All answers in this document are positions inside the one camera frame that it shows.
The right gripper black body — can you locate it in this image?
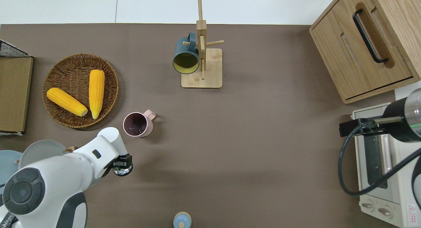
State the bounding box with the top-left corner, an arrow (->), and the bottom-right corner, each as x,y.
382,96 -> 410,141

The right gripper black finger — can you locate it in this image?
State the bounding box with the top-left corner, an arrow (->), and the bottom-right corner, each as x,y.
339,118 -> 376,138

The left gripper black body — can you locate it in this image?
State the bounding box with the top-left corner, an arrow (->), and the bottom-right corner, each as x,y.
105,154 -> 133,177

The pink ceramic mug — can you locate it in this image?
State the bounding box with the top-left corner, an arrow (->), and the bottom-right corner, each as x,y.
123,109 -> 157,138

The wooden cabinet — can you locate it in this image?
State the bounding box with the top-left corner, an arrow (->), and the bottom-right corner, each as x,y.
309,0 -> 421,104

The yellow corn cob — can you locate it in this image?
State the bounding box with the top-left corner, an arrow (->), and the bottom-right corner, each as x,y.
89,69 -> 106,120
46,87 -> 88,117

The grey plate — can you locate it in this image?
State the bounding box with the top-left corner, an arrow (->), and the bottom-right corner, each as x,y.
19,140 -> 71,169

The brown table mat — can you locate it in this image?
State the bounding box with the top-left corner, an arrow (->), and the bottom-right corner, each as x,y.
0,23 -> 400,228

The white toaster oven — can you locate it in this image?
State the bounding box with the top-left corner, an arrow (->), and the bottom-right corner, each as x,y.
351,102 -> 421,228

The round wicker basket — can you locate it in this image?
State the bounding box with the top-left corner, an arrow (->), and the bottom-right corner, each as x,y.
42,53 -> 119,129

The light blue plate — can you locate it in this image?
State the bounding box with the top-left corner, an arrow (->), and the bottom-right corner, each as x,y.
0,150 -> 23,189

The wooden mug tree stand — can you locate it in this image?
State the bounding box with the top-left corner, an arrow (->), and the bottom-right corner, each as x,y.
181,0 -> 225,89

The dark blue mug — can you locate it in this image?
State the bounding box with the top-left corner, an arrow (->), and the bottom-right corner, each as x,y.
172,32 -> 200,75

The silver oven door handle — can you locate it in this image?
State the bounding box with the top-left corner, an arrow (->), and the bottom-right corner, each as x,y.
382,134 -> 393,189

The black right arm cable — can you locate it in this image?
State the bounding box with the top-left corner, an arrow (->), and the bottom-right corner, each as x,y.
338,118 -> 421,197

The black cabinet handle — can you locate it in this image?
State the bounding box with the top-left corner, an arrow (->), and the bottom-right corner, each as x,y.
353,9 -> 389,64

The wire rack with wooden shelves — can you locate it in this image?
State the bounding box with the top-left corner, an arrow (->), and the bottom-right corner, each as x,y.
0,39 -> 34,136

